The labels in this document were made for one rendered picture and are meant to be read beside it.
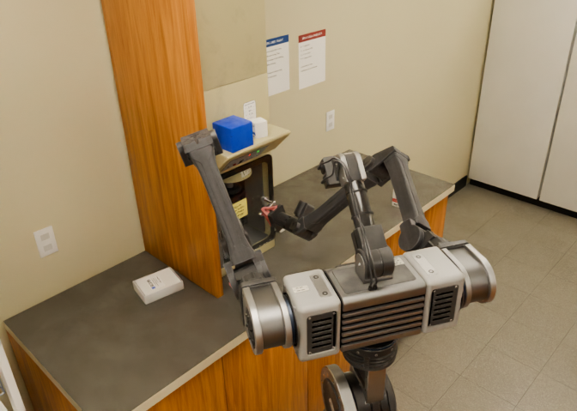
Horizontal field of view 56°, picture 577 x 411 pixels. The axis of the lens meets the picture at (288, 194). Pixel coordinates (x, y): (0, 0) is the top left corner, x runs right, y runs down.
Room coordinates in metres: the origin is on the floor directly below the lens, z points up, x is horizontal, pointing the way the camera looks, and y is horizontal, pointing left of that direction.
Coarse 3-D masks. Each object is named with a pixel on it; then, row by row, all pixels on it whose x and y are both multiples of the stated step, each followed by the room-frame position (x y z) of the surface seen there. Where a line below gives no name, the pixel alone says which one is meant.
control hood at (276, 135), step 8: (272, 128) 1.95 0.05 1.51; (280, 128) 1.95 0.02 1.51; (272, 136) 1.86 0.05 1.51; (280, 136) 1.88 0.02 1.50; (256, 144) 1.79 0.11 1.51; (264, 144) 1.82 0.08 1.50; (272, 144) 1.89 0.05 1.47; (224, 152) 1.73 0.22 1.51; (240, 152) 1.74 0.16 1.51; (248, 152) 1.78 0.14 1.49; (264, 152) 1.93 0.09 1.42; (216, 160) 1.73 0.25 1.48; (224, 160) 1.70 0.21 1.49
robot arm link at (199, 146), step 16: (192, 144) 1.26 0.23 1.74; (208, 144) 1.26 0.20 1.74; (192, 160) 1.24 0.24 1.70; (208, 160) 1.24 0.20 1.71; (208, 176) 1.22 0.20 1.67; (208, 192) 1.20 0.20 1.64; (224, 192) 1.20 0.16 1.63; (224, 208) 1.18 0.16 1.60; (224, 224) 1.16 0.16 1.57; (240, 240) 1.15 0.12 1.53; (240, 256) 1.13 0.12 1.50; (256, 256) 1.14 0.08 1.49
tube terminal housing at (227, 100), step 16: (256, 80) 1.96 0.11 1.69; (208, 96) 1.79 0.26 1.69; (224, 96) 1.85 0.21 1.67; (240, 96) 1.90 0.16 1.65; (256, 96) 1.95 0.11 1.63; (208, 112) 1.79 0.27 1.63; (224, 112) 1.84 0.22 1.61; (240, 112) 1.90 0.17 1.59; (256, 112) 1.95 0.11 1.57; (208, 128) 1.79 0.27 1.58; (272, 240) 1.99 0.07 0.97; (224, 272) 1.79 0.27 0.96
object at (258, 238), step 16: (256, 160) 1.92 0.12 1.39; (224, 176) 1.81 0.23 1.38; (240, 176) 1.86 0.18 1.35; (256, 176) 1.92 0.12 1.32; (272, 176) 1.98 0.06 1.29; (240, 192) 1.86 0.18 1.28; (256, 192) 1.92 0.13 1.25; (272, 192) 1.98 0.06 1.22; (256, 208) 1.91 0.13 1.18; (256, 224) 1.91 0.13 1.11; (256, 240) 1.90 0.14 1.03; (224, 256) 1.78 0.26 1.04
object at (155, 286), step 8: (160, 272) 1.77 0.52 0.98; (168, 272) 1.77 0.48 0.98; (136, 280) 1.73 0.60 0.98; (144, 280) 1.73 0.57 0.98; (152, 280) 1.72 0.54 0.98; (160, 280) 1.72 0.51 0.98; (168, 280) 1.72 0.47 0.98; (176, 280) 1.72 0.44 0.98; (136, 288) 1.69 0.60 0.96; (144, 288) 1.67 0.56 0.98; (152, 288) 1.67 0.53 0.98; (160, 288) 1.67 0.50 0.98; (168, 288) 1.68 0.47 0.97; (176, 288) 1.70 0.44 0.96; (144, 296) 1.63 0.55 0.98; (152, 296) 1.64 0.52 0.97; (160, 296) 1.66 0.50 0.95
